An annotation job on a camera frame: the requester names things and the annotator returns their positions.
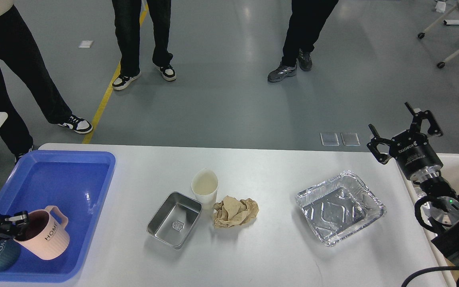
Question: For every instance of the blue plastic tray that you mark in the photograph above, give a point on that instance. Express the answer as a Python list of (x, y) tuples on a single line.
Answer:
[(76, 182)]

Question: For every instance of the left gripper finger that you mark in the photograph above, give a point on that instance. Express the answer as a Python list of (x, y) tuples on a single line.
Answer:
[(10, 234), (17, 223)]

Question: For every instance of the clear floor plate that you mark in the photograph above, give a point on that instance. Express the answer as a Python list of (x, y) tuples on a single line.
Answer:
[(329, 139), (350, 139)]

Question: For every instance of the left clear floor plate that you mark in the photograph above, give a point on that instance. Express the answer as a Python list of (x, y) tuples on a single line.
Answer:
[(329, 139)]

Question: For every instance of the crumpled brown paper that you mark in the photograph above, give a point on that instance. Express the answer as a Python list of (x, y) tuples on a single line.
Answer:
[(231, 212)]

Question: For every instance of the right clear floor plate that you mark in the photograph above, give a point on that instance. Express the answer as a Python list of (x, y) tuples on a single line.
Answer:
[(350, 139)]

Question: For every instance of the small steel rectangular tray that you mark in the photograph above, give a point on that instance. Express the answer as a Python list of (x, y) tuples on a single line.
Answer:
[(175, 219)]

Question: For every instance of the white paper on floor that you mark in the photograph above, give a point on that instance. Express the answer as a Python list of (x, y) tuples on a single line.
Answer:
[(85, 44)]

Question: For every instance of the aluminium foil tray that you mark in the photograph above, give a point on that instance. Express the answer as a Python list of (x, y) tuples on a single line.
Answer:
[(338, 207)]

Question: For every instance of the white paper cup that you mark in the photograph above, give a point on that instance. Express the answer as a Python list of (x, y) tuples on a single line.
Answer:
[(204, 186)]

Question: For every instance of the pink ribbed mug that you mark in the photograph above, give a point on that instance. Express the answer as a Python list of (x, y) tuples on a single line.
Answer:
[(45, 235)]

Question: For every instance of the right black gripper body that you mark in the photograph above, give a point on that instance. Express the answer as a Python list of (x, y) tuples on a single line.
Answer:
[(413, 152)]

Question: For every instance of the person with grey sneakers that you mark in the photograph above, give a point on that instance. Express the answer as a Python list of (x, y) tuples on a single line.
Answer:
[(304, 27)]

